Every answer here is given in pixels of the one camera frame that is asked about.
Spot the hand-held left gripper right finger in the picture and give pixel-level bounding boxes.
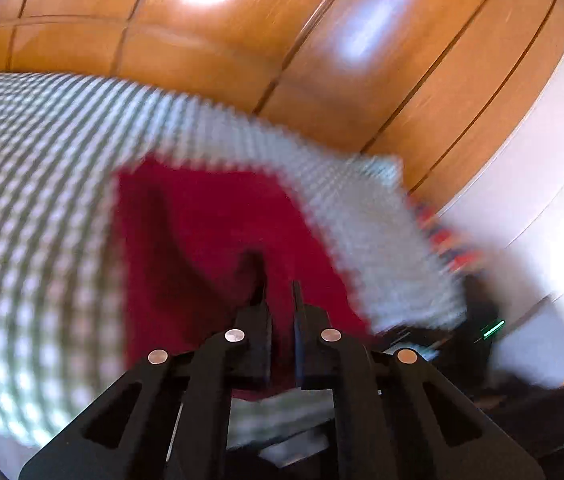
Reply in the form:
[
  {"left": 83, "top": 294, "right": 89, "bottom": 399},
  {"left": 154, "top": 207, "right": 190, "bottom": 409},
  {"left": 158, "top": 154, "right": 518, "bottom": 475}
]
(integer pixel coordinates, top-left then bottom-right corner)
[{"left": 291, "top": 280, "right": 546, "bottom": 480}]

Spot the wooden wardrobe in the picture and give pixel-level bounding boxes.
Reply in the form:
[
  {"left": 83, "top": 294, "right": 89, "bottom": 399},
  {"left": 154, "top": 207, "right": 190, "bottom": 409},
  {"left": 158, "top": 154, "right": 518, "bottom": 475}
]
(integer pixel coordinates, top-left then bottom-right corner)
[{"left": 0, "top": 0, "right": 564, "bottom": 211}]

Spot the colourful plaid cloth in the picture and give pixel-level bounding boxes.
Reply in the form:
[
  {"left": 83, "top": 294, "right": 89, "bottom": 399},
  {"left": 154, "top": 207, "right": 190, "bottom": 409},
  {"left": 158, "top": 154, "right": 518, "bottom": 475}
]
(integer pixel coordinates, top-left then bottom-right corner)
[{"left": 413, "top": 204, "right": 486, "bottom": 275}]

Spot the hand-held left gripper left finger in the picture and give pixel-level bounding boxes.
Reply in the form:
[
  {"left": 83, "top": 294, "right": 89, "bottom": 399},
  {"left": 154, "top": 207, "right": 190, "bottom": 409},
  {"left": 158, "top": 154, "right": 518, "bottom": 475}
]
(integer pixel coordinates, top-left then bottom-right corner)
[{"left": 19, "top": 252, "right": 273, "bottom": 480}]

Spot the green checked bed sheet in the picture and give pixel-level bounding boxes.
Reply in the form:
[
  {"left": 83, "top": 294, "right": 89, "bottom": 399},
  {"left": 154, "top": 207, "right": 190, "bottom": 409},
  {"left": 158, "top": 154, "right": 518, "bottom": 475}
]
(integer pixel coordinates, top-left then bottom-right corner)
[{"left": 0, "top": 72, "right": 468, "bottom": 453}]

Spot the red garment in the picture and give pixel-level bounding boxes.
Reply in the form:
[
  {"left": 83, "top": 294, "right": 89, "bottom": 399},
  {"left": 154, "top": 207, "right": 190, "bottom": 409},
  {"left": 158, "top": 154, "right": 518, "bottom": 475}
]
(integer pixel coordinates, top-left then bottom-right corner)
[{"left": 112, "top": 156, "right": 373, "bottom": 404}]

